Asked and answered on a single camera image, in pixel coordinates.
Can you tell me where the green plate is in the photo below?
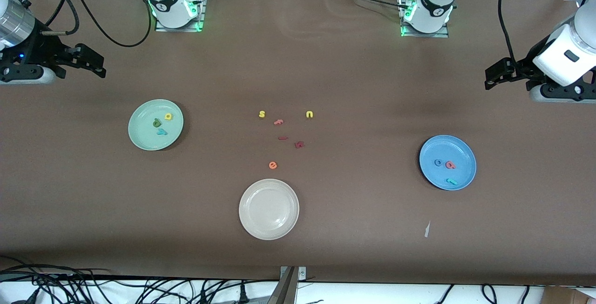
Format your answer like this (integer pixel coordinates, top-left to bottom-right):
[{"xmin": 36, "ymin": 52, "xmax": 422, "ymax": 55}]
[{"xmin": 128, "ymin": 99, "xmax": 184, "ymax": 151}]

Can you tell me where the blue plate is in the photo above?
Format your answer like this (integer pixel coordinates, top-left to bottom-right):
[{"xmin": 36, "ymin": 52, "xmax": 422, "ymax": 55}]
[{"xmin": 419, "ymin": 135, "xmax": 477, "ymax": 191}]

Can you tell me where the brown table cover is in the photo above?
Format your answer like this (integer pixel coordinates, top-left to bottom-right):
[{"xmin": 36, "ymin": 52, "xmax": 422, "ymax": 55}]
[{"xmin": 0, "ymin": 0, "xmax": 596, "ymax": 286}]

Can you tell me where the brown cardboard box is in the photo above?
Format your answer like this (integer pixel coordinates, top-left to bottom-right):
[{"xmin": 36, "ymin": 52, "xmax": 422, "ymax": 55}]
[{"xmin": 542, "ymin": 285, "xmax": 596, "ymax": 304}]

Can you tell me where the beige plate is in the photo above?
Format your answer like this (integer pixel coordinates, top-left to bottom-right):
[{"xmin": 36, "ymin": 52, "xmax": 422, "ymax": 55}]
[{"xmin": 238, "ymin": 178, "xmax": 300, "ymax": 241}]

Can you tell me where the grey metal profile leg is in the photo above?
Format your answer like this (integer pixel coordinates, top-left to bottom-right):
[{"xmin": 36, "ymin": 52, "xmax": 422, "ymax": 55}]
[{"xmin": 267, "ymin": 267, "xmax": 298, "ymax": 304}]

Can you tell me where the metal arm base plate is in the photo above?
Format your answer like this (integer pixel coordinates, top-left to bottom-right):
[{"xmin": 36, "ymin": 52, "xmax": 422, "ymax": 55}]
[
  {"xmin": 155, "ymin": 0, "xmax": 208, "ymax": 33},
  {"xmin": 400, "ymin": 0, "xmax": 450, "ymax": 38}
]

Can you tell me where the tangled black cable bundle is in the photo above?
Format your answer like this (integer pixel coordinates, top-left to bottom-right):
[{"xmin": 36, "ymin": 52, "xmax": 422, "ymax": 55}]
[{"xmin": 0, "ymin": 257, "xmax": 280, "ymax": 304}]

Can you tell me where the small metal table bracket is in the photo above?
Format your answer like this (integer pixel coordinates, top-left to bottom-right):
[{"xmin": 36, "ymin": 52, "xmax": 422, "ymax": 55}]
[{"xmin": 279, "ymin": 266, "xmax": 307, "ymax": 282}]

